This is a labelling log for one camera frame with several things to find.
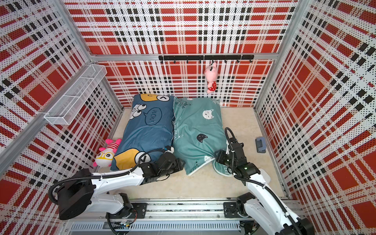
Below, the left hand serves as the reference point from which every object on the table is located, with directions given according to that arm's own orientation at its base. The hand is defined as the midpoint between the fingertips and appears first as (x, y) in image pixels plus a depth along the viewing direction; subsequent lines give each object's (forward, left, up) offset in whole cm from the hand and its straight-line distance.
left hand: (185, 162), depth 83 cm
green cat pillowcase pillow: (+20, -8, +1) cm, 22 cm away
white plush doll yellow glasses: (+4, +49, 0) cm, 49 cm away
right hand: (+3, -19, +5) cm, 20 cm away
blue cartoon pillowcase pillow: (+20, +23, +7) cm, 31 cm away
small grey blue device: (+15, -50, -6) cm, 52 cm away
